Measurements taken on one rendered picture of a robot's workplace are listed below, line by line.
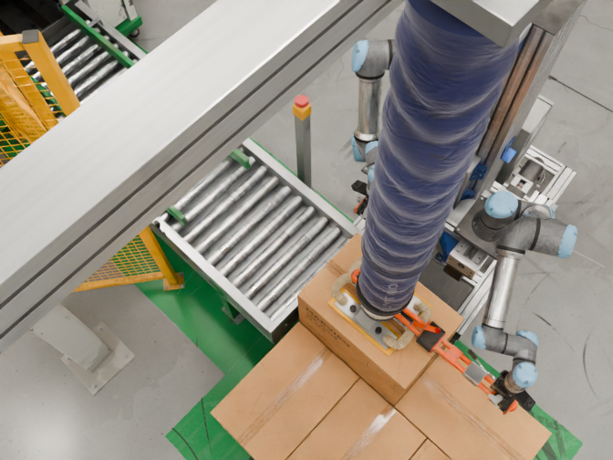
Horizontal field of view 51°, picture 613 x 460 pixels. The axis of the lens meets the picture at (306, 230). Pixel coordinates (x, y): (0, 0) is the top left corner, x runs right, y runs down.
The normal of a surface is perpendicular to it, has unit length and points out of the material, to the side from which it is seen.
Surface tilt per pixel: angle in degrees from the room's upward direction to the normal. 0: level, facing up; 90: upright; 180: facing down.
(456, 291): 0
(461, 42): 95
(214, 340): 0
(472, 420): 0
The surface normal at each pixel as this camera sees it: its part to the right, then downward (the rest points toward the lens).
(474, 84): 0.11, 0.79
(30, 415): -0.02, -0.42
